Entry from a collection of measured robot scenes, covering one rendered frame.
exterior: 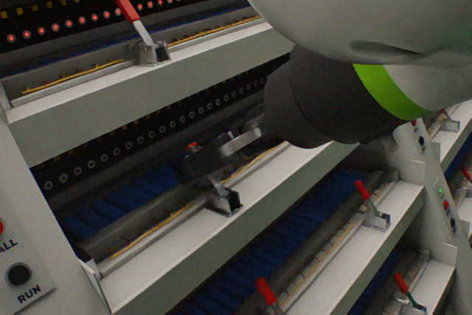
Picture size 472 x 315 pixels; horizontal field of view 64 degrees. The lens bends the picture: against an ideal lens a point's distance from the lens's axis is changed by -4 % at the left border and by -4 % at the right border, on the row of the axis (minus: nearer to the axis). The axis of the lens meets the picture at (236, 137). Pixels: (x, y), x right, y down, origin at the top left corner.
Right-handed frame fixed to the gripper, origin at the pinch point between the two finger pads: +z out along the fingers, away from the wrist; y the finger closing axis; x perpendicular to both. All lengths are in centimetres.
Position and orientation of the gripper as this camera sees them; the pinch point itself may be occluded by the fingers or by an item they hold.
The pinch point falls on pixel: (201, 161)
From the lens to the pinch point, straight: 46.7
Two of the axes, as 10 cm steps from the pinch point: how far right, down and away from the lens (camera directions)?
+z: -5.6, 3.1, 7.7
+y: 6.6, -3.9, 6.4
